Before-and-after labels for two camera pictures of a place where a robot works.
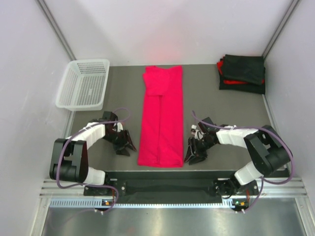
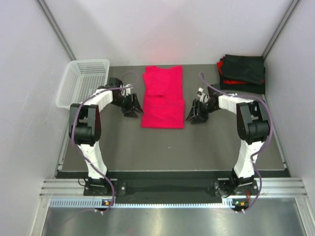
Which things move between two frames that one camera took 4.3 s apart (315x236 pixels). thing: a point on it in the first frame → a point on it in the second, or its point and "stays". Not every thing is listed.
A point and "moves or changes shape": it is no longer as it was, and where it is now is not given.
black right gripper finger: (191, 142) → (193, 112)
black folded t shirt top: (246, 68) stays
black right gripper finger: (196, 160) → (199, 121)
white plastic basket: (82, 85) stays
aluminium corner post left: (46, 10) stays
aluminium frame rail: (272, 188) stays
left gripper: (126, 139) → (137, 106)
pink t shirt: (161, 134) moves or changes shape
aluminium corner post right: (293, 6) stays
